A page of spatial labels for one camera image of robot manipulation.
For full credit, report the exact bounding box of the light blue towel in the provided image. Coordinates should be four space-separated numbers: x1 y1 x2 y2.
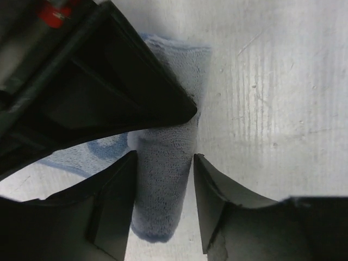
41 33 212 243

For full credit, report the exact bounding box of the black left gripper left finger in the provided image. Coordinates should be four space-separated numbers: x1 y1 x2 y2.
1 151 138 260

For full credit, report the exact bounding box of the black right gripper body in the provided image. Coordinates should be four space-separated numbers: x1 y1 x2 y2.
1 1 109 122

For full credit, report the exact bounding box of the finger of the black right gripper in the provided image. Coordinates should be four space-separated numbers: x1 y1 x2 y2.
1 1 197 178

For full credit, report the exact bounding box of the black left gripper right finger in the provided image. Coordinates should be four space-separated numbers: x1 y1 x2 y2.
194 154 347 260

